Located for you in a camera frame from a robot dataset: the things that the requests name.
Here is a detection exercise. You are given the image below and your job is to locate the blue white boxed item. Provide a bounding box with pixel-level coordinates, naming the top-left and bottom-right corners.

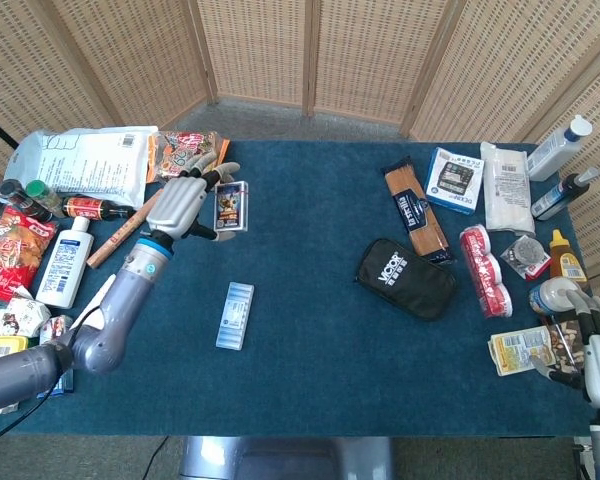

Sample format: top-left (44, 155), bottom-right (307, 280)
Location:
top-left (424, 146), bottom-right (485, 216)

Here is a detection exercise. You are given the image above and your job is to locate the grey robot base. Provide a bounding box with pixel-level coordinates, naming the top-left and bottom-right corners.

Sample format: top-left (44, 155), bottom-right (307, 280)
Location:
top-left (178, 435), bottom-right (395, 480)

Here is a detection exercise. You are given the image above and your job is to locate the jar with green lid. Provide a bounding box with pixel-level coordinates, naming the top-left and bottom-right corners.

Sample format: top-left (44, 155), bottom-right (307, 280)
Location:
top-left (25, 179), bottom-right (65, 217)

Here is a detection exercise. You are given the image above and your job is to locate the small playing card box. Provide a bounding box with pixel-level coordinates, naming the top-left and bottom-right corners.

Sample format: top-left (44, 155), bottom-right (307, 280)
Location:
top-left (213, 181), bottom-right (250, 234)

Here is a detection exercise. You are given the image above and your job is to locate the honey squeeze bottle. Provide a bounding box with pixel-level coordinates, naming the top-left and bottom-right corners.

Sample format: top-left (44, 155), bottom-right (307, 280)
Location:
top-left (549, 229), bottom-right (589, 285)

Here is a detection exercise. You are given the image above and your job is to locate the small printed can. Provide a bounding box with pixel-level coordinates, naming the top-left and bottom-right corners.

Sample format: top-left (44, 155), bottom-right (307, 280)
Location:
top-left (39, 314), bottom-right (75, 347)

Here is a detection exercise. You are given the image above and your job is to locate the white mailer bag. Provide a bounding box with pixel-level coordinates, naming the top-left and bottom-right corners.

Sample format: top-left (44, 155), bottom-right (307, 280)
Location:
top-left (3, 125), bottom-right (160, 210)

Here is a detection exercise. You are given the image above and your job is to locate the red snack bag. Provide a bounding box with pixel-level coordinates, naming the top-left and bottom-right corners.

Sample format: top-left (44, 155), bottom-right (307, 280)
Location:
top-left (0, 204), bottom-right (60, 303)

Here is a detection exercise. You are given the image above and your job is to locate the plain white box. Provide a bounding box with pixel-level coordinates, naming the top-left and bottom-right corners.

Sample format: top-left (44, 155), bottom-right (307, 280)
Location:
top-left (73, 273), bottom-right (117, 327)

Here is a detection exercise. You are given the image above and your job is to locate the blue white battery pack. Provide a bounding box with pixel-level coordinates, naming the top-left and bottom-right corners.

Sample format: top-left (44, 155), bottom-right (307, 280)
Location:
top-left (215, 281), bottom-right (256, 352)

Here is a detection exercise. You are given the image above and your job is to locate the clear spray bottle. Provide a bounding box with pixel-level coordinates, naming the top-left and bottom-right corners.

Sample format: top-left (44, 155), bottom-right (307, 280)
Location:
top-left (526, 114), bottom-right (594, 183)

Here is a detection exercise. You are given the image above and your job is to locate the mixed nuts bag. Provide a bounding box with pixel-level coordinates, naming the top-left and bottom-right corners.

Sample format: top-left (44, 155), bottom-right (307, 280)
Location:
top-left (488, 319), bottom-right (590, 378)

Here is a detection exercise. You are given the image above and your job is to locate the red white cup pack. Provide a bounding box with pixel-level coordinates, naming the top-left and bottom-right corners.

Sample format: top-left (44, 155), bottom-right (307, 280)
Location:
top-left (459, 224), bottom-right (513, 320)

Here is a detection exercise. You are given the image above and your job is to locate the white lotion bottle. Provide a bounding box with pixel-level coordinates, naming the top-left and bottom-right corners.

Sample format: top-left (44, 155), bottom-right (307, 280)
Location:
top-left (35, 215), bottom-right (95, 310)

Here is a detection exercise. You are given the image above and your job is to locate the small blue pack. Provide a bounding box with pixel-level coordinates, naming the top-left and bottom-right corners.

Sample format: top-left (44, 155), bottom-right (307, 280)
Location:
top-left (36, 367), bottom-right (77, 400)

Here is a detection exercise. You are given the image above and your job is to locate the floral printed snack bag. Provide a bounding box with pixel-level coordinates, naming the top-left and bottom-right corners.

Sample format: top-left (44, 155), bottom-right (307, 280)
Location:
top-left (146, 130), bottom-right (231, 185)

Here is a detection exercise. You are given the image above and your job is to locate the black Victor zip pouch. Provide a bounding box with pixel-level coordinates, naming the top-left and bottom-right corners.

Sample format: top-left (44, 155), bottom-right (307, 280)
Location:
top-left (354, 237), bottom-right (458, 322)

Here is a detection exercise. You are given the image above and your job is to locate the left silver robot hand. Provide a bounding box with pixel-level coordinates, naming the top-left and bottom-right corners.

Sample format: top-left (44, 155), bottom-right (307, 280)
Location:
top-left (147, 152), bottom-right (241, 244)

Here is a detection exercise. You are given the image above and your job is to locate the yellow plastic container with label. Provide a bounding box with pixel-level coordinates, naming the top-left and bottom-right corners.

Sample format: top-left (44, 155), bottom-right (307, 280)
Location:
top-left (0, 335), bottom-right (29, 364)

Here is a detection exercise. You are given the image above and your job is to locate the woven folding screen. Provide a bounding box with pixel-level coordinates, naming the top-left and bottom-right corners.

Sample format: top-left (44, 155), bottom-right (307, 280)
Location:
top-left (0, 0), bottom-right (600, 306)

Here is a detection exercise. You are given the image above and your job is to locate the dark sauce bottle red label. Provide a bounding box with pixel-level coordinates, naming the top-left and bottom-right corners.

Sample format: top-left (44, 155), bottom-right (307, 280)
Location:
top-left (61, 195), bottom-right (137, 222)

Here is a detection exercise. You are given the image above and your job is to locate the dark jar black lid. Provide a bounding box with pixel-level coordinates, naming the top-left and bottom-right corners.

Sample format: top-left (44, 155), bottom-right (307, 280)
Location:
top-left (0, 178), bottom-right (54, 223)

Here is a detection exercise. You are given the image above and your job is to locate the white plastic wrapped package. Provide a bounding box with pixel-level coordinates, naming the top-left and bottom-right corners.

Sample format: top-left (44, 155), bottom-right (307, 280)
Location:
top-left (480, 141), bottom-right (537, 236)

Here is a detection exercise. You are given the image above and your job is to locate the white printed carton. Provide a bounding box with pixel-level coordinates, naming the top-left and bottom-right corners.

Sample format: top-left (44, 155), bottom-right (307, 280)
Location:
top-left (0, 296), bottom-right (52, 339)

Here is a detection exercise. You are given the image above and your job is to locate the wooden rolling pin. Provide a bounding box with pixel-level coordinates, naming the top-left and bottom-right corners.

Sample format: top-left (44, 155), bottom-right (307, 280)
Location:
top-left (86, 187), bottom-right (165, 270)

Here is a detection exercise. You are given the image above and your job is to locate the jar with white lid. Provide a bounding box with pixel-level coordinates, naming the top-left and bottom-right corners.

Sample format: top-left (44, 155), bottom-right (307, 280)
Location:
top-left (528, 277), bottom-right (582, 317)

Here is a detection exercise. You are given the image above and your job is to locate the spaghetti pack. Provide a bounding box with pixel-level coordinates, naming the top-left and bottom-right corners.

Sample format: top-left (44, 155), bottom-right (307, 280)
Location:
top-left (382, 157), bottom-right (457, 265)

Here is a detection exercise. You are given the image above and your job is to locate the blue tablecloth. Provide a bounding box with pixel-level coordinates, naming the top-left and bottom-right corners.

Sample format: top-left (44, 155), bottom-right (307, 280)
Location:
top-left (0, 139), bottom-right (597, 438)

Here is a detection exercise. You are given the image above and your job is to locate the dark blue capped bottle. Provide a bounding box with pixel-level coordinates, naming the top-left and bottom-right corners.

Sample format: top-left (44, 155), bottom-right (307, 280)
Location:
top-left (530, 167), bottom-right (600, 222)

